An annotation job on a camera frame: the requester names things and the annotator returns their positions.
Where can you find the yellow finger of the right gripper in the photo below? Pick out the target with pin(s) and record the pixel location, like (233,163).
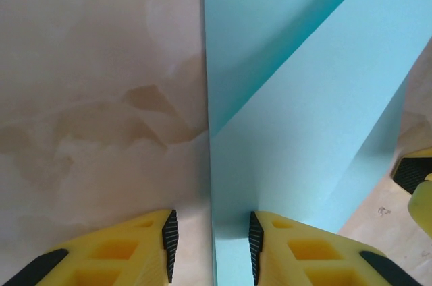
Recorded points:
(413,173)
(423,205)

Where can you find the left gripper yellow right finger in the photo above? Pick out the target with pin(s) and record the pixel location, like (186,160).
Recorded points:
(280,235)

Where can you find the teal paper sheet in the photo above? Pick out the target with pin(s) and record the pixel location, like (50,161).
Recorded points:
(287,131)

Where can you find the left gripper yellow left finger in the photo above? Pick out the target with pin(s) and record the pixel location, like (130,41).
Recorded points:
(148,232)

